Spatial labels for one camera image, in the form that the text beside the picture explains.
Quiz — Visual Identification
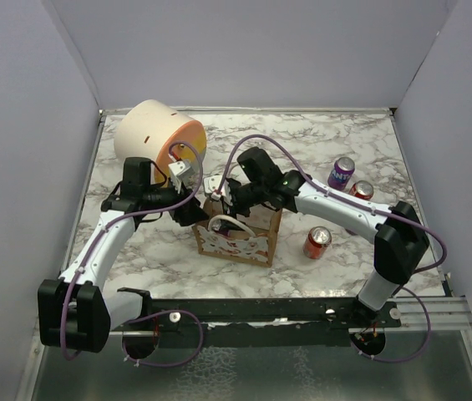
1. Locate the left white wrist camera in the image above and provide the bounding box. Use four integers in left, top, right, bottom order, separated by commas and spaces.
168, 160, 193, 193

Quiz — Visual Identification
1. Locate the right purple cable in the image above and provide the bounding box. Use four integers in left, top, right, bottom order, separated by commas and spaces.
223, 135, 448, 272

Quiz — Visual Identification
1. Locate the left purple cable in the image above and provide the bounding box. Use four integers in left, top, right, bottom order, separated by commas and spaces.
59, 141, 201, 361

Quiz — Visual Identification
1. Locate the red cola can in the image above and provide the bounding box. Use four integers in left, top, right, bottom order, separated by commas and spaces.
348, 180, 374, 201

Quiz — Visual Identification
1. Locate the cream cylindrical drawer box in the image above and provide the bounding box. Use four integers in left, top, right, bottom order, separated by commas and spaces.
114, 99, 206, 183

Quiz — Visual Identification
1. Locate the purple cable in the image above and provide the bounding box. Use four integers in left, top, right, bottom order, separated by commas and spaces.
223, 135, 448, 272
59, 141, 201, 361

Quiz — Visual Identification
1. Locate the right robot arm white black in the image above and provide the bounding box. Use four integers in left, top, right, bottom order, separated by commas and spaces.
214, 147, 429, 327

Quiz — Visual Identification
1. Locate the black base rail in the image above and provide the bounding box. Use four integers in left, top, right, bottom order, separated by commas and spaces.
112, 287, 402, 348

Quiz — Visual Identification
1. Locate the orange red soda can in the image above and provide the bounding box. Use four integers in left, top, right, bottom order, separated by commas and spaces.
302, 226, 332, 259

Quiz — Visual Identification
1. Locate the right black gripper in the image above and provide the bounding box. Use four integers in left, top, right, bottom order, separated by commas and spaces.
218, 180, 266, 231

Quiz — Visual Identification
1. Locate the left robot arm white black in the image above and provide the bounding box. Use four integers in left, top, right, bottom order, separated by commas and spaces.
38, 157, 207, 353

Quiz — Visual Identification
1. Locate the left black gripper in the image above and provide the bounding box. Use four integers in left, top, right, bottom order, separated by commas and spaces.
144, 175, 210, 225

